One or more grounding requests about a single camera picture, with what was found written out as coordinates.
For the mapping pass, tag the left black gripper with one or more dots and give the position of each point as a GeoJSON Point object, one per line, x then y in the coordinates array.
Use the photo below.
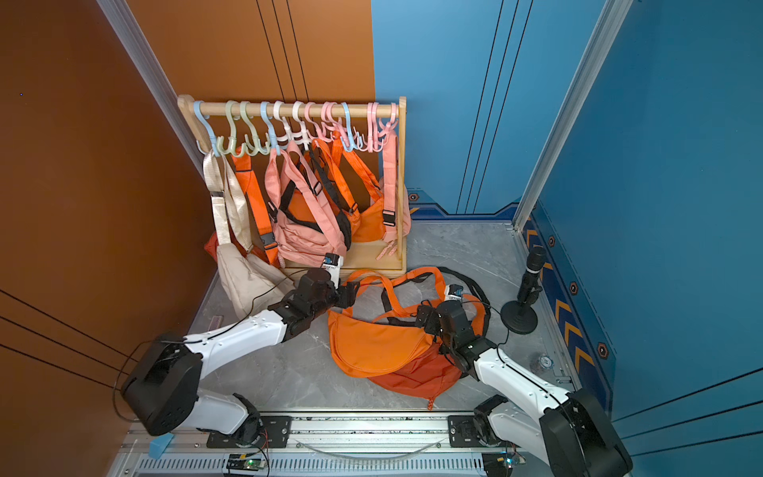
{"type": "Point", "coordinates": [348, 294]}

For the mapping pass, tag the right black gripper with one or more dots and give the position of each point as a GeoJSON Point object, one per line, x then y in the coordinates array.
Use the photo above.
{"type": "Point", "coordinates": [433, 314]}

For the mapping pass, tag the bright orange sling bag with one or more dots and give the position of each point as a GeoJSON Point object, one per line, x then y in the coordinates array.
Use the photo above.
{"type": "Point", "coordinates": [364, 349]}

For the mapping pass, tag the dark orange sling bag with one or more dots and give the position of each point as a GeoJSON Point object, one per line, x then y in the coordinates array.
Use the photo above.
{"type": "Point", "coordinates": [369, 305]}
{"type": "Point", "coordinates": [427, 377]}

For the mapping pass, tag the pink sling bag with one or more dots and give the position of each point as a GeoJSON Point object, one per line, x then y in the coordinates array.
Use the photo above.
{"type": "Point", "coordinates": [305, 225]}

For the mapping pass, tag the orange bag with black strap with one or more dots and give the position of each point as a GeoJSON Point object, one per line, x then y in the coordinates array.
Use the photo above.
{"type": "Point", "coordinates": [357, 225]}

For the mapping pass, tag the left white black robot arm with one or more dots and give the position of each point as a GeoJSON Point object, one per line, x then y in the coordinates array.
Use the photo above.
{"type": "Point", "coordinates": [164, 391]}

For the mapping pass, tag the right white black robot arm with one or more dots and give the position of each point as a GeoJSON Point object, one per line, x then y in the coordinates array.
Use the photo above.
{"type": "Point", "coordinates": [569, 431]}

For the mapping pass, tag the beige sling bag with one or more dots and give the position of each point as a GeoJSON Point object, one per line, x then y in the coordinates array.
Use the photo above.
{"type": "Point", "coordinates": [250, 283]}

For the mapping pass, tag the green plastic hook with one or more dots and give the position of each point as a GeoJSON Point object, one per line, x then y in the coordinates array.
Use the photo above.
{"type": "Point", "coordinates": [229, 146]}

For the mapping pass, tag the blue plastic hook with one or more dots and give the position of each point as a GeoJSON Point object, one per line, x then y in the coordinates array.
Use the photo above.
{"type": "Point", "coordinates": [203, 119]}

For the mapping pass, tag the wooden hanging rack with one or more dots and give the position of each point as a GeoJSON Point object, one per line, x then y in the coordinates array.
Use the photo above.
{"type": "Point", "coordinates": [362, 129]}

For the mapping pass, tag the black microphone stand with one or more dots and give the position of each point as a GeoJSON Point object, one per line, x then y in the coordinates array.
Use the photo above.
{"type": "Point", "coordinates": [518, 315]}

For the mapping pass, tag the small round clear cap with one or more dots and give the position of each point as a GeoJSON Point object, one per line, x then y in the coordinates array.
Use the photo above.
{"type": "Point", "coordinates": [545, 362]}

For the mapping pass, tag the green circuit board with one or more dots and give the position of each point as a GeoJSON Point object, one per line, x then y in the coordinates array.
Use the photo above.
{"type": "Point", "coordinates": [247, 463]}

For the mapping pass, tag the blue foam block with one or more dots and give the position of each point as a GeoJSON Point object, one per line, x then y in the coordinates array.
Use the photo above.
{"type": "Point", "coordinates": [159, 445]}

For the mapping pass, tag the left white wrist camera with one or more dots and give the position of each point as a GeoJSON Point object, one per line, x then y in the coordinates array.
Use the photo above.
{"type": "Point", "coordinates": [333, 264]}

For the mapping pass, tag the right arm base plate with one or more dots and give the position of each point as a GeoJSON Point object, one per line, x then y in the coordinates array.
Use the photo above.
{"type": "Point", "coordinates": [471, 431]}

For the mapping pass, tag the light pink strap bag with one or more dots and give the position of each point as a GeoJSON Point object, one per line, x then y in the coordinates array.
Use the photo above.
{"type": "Point", "coordinates": [390, 189]}

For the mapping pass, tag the aluminium rail frame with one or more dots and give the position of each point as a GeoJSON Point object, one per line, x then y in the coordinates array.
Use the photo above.
{"type": "Point", "coordinates": [337, 443]}

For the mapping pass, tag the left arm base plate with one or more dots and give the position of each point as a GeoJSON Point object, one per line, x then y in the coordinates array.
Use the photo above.
{"type": "Point", "coordinates": [272, 431]}

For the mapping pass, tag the orange strap bag far left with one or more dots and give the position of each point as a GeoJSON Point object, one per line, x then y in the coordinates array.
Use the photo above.
{"type": "Point", "coordinates": [256, 203]}

